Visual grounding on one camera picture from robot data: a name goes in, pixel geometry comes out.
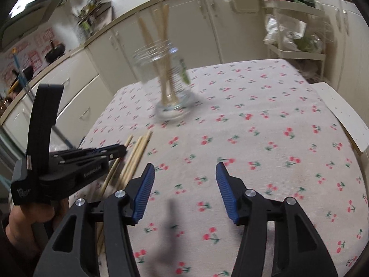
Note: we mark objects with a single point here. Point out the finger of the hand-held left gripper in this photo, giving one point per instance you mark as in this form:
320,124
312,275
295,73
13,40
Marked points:
101,150
106,158

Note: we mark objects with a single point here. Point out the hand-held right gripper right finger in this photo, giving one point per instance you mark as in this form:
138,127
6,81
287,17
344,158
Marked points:
227,193

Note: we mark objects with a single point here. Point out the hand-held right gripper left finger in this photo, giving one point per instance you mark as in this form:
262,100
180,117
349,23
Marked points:
142,193

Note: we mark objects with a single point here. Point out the pile of wooden chopsticks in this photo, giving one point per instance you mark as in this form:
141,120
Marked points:
134,158

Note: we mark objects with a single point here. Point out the clear glass jar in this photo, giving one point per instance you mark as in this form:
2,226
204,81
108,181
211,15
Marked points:
170,104

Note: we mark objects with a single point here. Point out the pale single chopstick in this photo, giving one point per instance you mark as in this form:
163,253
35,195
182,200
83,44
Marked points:
161,34
150,43

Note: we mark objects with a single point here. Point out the person's left forearm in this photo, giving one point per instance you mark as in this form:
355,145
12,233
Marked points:
13,259

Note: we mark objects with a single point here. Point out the person's left hand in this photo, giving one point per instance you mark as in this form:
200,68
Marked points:
31,222

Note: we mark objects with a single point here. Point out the cherry print tablecloth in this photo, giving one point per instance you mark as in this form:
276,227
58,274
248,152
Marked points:
245,138

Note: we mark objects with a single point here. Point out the white lower kitchen cabinets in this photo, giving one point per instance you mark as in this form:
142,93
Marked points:
115,52

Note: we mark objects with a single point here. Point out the black wok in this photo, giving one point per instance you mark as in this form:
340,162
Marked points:
54,52
24,75

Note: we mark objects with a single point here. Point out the small white stool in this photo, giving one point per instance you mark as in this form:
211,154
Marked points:
343,112

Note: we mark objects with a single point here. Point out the grey range hood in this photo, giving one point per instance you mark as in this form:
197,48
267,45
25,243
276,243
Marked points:
31,17

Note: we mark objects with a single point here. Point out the plastic bags in trolley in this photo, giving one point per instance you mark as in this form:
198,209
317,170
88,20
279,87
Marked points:
288,34

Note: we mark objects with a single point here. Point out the white trolley rack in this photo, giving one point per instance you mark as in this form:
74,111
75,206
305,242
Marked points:
297,34

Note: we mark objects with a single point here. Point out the white drawer cabinet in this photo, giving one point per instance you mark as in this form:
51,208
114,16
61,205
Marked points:
348,34

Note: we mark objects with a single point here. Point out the pink wall stickers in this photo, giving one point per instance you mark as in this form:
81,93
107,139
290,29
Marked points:
28,50

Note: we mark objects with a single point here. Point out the wall utensil rack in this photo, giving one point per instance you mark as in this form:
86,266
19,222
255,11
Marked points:
90,14

